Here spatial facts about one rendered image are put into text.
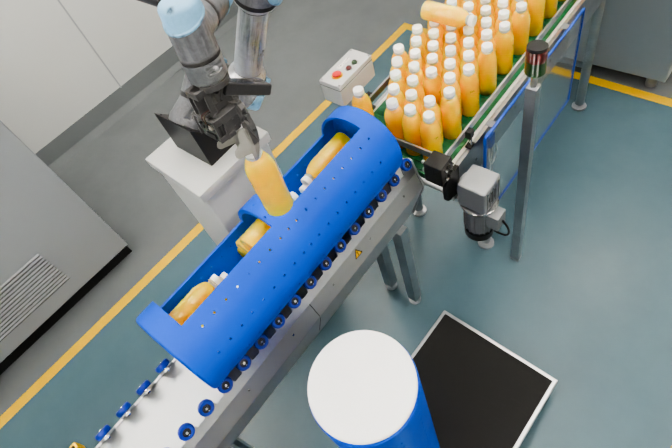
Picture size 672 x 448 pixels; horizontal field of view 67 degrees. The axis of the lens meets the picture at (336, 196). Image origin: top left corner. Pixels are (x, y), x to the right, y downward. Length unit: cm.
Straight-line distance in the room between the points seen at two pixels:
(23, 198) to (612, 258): 278
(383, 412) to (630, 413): 134
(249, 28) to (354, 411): 103
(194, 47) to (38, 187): 197
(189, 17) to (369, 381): 92
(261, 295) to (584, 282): 168
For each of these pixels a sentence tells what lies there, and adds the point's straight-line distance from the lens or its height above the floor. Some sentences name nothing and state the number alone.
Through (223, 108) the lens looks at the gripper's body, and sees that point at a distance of 103.
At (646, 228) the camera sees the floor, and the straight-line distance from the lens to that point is 286.
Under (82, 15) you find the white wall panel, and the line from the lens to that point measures 408.
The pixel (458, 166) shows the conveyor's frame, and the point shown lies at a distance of 183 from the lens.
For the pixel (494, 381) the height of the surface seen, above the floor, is 15.
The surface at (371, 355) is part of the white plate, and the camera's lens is 136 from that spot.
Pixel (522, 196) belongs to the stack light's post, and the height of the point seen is 53.
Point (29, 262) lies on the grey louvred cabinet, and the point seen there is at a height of 47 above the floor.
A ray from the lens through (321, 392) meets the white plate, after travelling 136.
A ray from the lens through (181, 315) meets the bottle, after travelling 148.
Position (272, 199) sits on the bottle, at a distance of 120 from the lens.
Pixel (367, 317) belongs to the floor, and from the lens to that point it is 255.
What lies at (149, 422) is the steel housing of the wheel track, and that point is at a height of 93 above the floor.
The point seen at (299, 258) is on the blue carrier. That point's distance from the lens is 141.
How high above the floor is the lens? 230
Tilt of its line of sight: 51 degrees down
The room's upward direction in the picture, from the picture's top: 20 degrees counter-clockwise
